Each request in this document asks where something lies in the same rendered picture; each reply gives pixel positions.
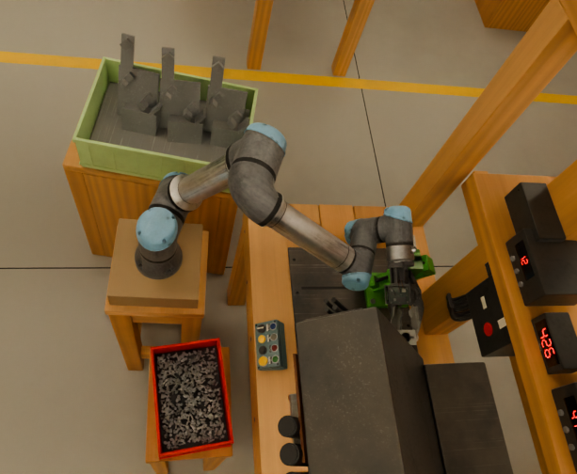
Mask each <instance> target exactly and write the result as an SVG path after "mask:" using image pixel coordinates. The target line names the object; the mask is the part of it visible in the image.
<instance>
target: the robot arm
mask: <svg viewBox="0 0 577 474"><path fill-rule="evenodd" d="M286 147H287V144H286V140H285V138H284V136H283V134H282V133H281V132H280V131H279V130H277V129H276V128H274V127H272V126H270V125H268V124H264V123H260V122H256V123H252V124H250V125H249V126H248V127H247V129H246V130H245V131H244V135H243V137H242V138H241V139H239V140H237V141H236V142H234V143H232V144H231V145H230V146H229V147H228V148H227V149H226V152H225V155H223V156H221V157H219V158H218V159H216V160H215V161H213V162H212V163H210V164H208V165H206V166H204V167H202V168H200V169H198V170H197V171H195V172H193V173H191V174H190V175H188V174H186V173H183V172H179V173H178V172H170V173H169V174H167V175H166V176H165V177H164V179H163V180H162V181H160V183H159V186H158V189H157V191H156V193H155V195H154V197H153V199H152V202H151V204H150V206H149V209H148V210H147V211H145V212H144V213H143V214H142V215H141V216H140V217H139V218H138V220H137V224H136V237H137V240H138V247H137V248H136V253H135V262H136V268H137V269H138V271H139V272H140V273H141V274H142V275H143V276H145V277H148V278H151V279H165V278H168V277H171V276H173V275H174V274H175V273H176V272H177V271H178V270H179V269H180V267H181V265H182V261H183V253H182V249H181V248H180V246H179V245H178V244H177V239H178V236H179V234H180V231H181V229H182V227H183V225H184V221H185V219H186V217H187V215H188V214H189V213H190V212H192V211H194V210H196V209H198V208H199V206H200V205H201V203H202V201H203V200H205V199H207V198H209V197H211V196H213V195H215V194H217V193H219V192H221V191H223V190H225V189H227V188H229V189H230V192H231V195H232V198H233V200H234V201H235V203H236V205H237V206H238V207H239V209H240V210H241V211H242V212H243V213H244V214H245V215H246V216H247V217H248V218H249V219H250V220H251V221H253V222H254V223H256V224H257V225H259V226H260V227H266V226H268V227H270V228H271V229H273V230H274V231H276V232H277V233H279V234H280V235H282V236H283V237H285V238H286V239H288V240H290V241H291V242H293V243H294V244H296V245H298V246H299V247H301V248H302V249H304V250H306V251H307V252H309V253H310V254H312V255H313V256H315V257H316V258H318V259H319V260H321V261H322V262H324V263H325V264H327V265H328V266H330V267H331V268H333V269H334V270H336V271H338V272H339V273H341V274H342V283H343V284H344V286H345V287H346V288H348V289H349V290H352V291H363V290H365V289H367V287H368V286H369V282H370V278H371V276H372V269H373V264H374V258H375V254H376V250H377V244H379V243H386V255H387V261H388V267H390V282H391V284H390V285H384V291H385V305H388V311H389V312H390V315H391V317H392V319H391V324H392V325H393V326H394V327H395V328H396V329H397V330H402V322H401V319H402V316H403V310H402V309H401V308H399V307H401V306H402V305H410V306H411V309H410V310H409V316H410V318H411V326H412V330H416V337H417V335H418V333H419V330H420V326H421V321H422V319H423V314H424V308H425V306H424V301H423V299H422V291H421V289H420V287H419V285H418V283H417V281H416V279H415V277H414V275H413V273H412V272H411V270H408V267H412V266H414V252H416V249H415V248H414V244H413V229H412V223H413V222H412V218H411V210H410V208H409V207H407V206H391V207H387V208H385V210H384V214H383V215H382V216H378V217H371V218H360V219H356V220H353V221H349V222H347V223H346V225H345V240H346V242H347V243H348V245H347V244H346V243H344V242H343V241H341V240H340V239H338V238H337V237H336V236H334V235H333V234H331V233H330V232H328V231H327V230H325V229H323V228H322V227H321V226H319V225H318V224H316V223H315V222H313V221H312V220H311V219H310V218H308V217H307V216H306V215H304V214H303V213H301V212H299V211H298V210H296V209H295V208H293V207H292V206H290V205H289V204H288V203H286V202H285V201H283V195H282V194H280V193H279V192H277V191H276V189H275V187H274V183H275V180H276V178H277V175H278V173H279V170H280V165H281V162H282V159H283V157H284V156H285V150H286ZM386 291H387V297H386ZM388 291H389V292H388ZM398 306H399V307H398Z"/></svg>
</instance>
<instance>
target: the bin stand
mask: <svg viewBox="0 0 577 474"><path fill-rule="evenodd" d="M221 353H222V359H223V366H224V373H225V380H226V387H227V394H228V401H229V407H230V415H231V421H232V399H231V368H230V347H221ZM230 457H232V444H231V446H230V447H225V448H220V449H215V450H206V451H201V452H196V453H191V454H186V455H181V456H176V457H171V458H166V459H161V460H159V457H158V447H157V433H156V421H155V409H154V397H153V383H152V360H151V350H150V365H149V387H148V411H147V433H146V456H145V462H146V464H150V465H151V466H152V468H153V470H154V471H155V473H156V474H168V461H180V460H193V459H203V471H207V470H215V469H216V468H217V467H218V466H219V465H220V464H221V463H222V462H223V461H224V460H225V459H226V458H230Z"/></svg>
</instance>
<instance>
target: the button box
mask: <svg viewBox="0 0 577 474"><path fill-rule="evenodd" d="M259 324H263V325H264V326H265V330H264V332H262V333H260V332H259V331H258V330H257V327H258V325H259ZM271 324H275V325H276V327H275V329H271V328H270V325H271ZM272 334H276V335H277V338H276V339H275V340H272V339H271V335H272ZM262 335H263V336H265V342H263V343H260V342H259V341H258V338H259V337H260V336H262ZM255 337H256V354H257V369H258V371H279V370H286V369H287V356H286V345H285V334H284V323H282V322H280V321H279V320H272V321H267V322H263V323H258V324H255ZM273 345H277V346H278V349H277V351H272V346H273ZM261 346H264V347H265V348H266V352H265V353H264V354H260V353H259V348H260V347H261ZM261 356H265V357H266V358H267V364H266V365H265V366H261V365H260V364H259V359H260V357H261ZM273 356H277V357H278V361H277V362H273V360H272V358H273Z"/></svg>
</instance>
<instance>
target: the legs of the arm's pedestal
mask: <svg viewBox="0 0 577 474"><path fill-rule="evenodd" d="M108 316H109V319H110V322H111V323H112V326H113V329H114V332H115V335H116V337H117V340H118V343H119V346H120V349H121V352H122V355H123V358H124V360H125V363H126V366H127V369H128V371H143V368H144V359H145V358H150V350H151V346H142V342H141V337H140V335H141V326H142V323H150V324H182V331H181V343H184V342H190V341H198V340H200V328H201V321H202V319H201V318H175V317H151V316H126V315H108Z"/></svg>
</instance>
